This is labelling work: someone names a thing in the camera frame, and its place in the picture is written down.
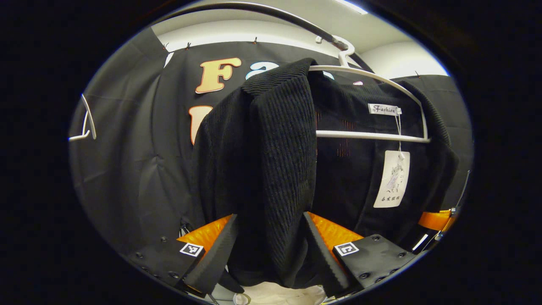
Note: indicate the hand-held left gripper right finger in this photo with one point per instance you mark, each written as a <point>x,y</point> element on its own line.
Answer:
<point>324,258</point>

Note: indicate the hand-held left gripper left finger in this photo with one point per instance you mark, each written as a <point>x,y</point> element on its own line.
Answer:
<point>218,258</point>

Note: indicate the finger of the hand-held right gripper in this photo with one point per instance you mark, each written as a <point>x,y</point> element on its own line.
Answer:
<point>436,220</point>

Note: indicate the white fabric laundry hamper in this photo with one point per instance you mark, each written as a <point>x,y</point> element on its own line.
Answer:
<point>279,294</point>

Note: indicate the black knit jacket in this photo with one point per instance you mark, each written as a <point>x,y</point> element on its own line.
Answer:
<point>279,169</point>

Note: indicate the white plastic hanger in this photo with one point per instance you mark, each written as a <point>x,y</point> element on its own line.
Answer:
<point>368,135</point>
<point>89,118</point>

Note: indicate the black metal clothes rack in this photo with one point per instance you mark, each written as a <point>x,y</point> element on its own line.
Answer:
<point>296,19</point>

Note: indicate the white paper hang tag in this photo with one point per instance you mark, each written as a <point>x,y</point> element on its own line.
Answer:
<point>391,182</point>

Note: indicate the black backdrop cloth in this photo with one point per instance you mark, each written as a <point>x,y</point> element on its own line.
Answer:
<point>135,161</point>

